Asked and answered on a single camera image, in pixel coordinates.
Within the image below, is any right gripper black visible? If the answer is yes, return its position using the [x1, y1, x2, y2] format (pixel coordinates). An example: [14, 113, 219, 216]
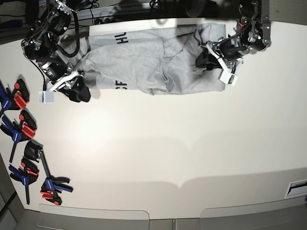
[37, 60, 91, 103]

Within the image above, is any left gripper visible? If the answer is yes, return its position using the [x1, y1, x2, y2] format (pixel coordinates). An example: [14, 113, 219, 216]
[195, 38, 248, 71]

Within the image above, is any grey T-shirt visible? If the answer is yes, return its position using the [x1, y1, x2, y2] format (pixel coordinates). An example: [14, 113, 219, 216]
[77, 23, 225, 95]

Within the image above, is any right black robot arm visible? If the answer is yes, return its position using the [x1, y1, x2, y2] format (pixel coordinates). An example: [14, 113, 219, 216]
[21, 0, 91, 104]

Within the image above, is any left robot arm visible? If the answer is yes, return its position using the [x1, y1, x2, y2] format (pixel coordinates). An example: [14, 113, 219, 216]
[195, 0, 271, 73]

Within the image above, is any blue red bar clamp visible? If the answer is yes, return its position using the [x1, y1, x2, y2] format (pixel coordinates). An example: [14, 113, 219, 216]
[0, 109, 37, 163]
[9, 157, 39, 205]
[0, 78, 30, 116]

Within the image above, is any top blue red bar clamp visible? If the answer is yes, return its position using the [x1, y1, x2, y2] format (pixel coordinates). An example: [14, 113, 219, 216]
[0, 78, 30, 116]

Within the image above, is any long bar clamp black pad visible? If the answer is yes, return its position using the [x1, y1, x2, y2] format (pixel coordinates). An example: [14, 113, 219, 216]
[24, 141, 73, 206]

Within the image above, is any white label plate on table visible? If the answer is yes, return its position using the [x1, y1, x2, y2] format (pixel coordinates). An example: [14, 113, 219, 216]
[284, 179, 307, 199]

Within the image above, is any aluminium frame rail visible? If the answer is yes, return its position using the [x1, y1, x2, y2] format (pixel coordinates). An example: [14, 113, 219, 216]
[77, 6, 121, 21]

